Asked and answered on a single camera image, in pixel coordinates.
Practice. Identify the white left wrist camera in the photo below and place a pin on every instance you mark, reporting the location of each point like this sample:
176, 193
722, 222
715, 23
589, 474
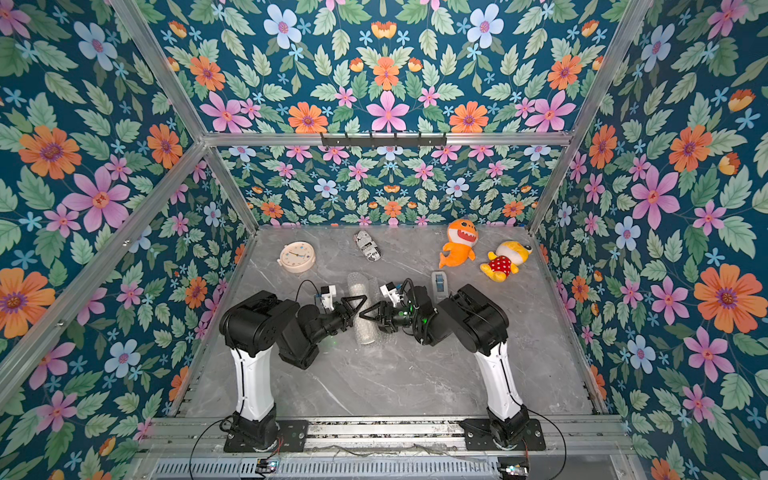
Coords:
326, 296

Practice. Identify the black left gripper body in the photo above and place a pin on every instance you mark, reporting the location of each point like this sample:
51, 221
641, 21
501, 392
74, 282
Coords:
333, 322

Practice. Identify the pink round alarm clock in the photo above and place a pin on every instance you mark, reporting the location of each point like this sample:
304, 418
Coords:
297, 257

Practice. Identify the orange shark plush toy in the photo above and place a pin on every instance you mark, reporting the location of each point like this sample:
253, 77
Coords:
462, 237

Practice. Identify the white tape dispenser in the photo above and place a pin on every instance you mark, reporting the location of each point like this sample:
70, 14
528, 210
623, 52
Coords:
439, 285

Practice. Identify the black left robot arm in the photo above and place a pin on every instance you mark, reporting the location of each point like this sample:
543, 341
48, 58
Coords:
252, 330

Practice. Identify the yellow plush toy red shorts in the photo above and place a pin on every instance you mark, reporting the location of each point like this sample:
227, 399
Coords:
506, 260

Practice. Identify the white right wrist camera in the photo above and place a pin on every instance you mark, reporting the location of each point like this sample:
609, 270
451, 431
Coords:
391, 292

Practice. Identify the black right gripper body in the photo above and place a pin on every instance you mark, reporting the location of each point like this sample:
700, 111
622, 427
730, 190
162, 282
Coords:
393, 313

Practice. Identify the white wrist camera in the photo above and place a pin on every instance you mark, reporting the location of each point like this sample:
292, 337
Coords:
391, 292
326, 296

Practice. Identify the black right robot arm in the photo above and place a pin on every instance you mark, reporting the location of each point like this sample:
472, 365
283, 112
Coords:
481, 326

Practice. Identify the black hook rail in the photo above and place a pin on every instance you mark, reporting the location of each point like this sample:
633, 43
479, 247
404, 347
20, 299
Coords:
371, 140

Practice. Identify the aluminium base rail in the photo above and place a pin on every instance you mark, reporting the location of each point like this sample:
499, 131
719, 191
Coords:
569, 446

